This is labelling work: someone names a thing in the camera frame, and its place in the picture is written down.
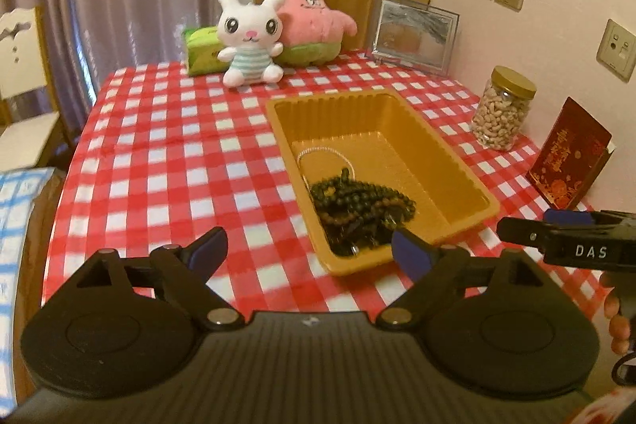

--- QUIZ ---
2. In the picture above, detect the silver picture frame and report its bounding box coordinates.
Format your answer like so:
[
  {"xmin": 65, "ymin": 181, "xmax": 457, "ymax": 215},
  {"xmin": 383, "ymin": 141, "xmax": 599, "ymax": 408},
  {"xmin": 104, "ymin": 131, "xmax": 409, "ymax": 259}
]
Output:
[{"xmin": 365, "ymin": 0, "xmax": 460, "ymax": 76}]

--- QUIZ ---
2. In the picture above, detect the white pearl necklace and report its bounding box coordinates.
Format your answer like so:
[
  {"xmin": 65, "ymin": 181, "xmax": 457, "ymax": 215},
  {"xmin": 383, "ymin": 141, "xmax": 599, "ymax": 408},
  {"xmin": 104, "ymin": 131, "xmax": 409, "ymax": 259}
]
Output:
[{"xmin": 295, "ymin": 145, "xmax": 357, "ymax": 186}]

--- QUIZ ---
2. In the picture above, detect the red checkered tablecloth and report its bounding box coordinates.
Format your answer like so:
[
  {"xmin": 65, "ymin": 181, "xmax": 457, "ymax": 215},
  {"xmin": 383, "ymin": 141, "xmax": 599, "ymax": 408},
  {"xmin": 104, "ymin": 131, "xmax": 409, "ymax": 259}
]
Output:
[{"xmin": 41, "ymin": 49, "xmax": 610, "ymax": 323}]

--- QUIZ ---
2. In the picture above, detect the dark wooden bead necklace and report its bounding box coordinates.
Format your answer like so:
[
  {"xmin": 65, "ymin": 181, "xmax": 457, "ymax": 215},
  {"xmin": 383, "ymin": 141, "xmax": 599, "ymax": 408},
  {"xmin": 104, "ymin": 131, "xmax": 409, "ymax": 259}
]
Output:
[{"xmin": 308, "ymin": 166, "xmax": 417, "ymax": 258}]

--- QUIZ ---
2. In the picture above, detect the white bunny plush toy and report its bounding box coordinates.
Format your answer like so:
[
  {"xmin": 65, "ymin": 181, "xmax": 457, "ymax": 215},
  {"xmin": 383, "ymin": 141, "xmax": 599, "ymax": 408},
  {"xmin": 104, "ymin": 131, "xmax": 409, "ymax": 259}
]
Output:
[{"xmin": 217, "ymin": 0, "xmax": 285, "ymax": 88}]

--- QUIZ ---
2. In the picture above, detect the pink starfish plush toy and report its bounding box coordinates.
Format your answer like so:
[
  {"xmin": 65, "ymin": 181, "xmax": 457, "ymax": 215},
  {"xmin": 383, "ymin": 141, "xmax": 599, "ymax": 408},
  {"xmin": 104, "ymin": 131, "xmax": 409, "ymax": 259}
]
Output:
[{"xmin": 275, "ymin": 0, "xmax": 358, "ymax": 68}]

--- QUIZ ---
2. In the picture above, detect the green tissue pack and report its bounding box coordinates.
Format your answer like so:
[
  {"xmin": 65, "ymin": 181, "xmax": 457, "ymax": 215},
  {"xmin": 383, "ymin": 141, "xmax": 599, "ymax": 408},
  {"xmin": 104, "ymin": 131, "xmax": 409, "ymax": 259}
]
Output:
[{"xmin": 182, "ymin": 27, "xmax": 229, "ymax": 76}]

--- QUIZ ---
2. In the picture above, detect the white wooden chair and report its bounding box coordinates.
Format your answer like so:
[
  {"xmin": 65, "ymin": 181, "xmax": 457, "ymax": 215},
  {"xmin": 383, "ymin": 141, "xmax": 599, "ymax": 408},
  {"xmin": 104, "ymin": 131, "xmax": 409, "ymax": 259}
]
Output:
[{"xmin": 1, "ymin": 6, "xmax": 73, "ymax": 173}]

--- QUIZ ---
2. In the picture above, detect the yellow plastic tray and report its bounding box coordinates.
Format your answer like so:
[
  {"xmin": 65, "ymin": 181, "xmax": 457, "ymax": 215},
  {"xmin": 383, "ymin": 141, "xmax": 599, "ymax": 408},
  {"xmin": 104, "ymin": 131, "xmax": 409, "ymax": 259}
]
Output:
[{"xmin": 266, "ymin": 90, "xmax": 499, "ymax": 275}]

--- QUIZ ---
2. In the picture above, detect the cashew jar gold lid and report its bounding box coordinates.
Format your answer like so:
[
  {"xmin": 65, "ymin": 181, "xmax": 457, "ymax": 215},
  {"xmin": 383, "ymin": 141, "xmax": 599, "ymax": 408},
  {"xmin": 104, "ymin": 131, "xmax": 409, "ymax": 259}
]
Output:
[{"xmin": 469, "ymin": 64, "xmax": 538, "ymax": 153}]

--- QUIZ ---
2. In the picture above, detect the wall network outlet plate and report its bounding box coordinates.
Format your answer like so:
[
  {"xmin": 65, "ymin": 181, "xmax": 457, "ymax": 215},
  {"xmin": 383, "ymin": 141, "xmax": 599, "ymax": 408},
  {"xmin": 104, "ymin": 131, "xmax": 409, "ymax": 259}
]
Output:
[{"xmin": 596, "ymin": 19, "xmax": 636, "ymax": 82}]

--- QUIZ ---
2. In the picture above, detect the blue white checkered cushion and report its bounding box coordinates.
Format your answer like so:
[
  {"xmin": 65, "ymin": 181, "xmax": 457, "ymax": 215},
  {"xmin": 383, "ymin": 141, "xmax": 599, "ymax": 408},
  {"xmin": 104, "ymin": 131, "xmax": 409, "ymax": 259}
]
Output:
[{"xmin": 1, "ymin": 167, "xmax": 62, "ymax": 415}]

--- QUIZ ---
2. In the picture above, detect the right hand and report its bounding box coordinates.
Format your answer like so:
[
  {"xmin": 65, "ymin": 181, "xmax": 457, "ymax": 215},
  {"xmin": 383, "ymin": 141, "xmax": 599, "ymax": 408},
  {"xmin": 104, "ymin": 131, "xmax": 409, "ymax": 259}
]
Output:
[{"xmin": 599, "ymin": 271, "xmax": 632, "ymax": 356}]

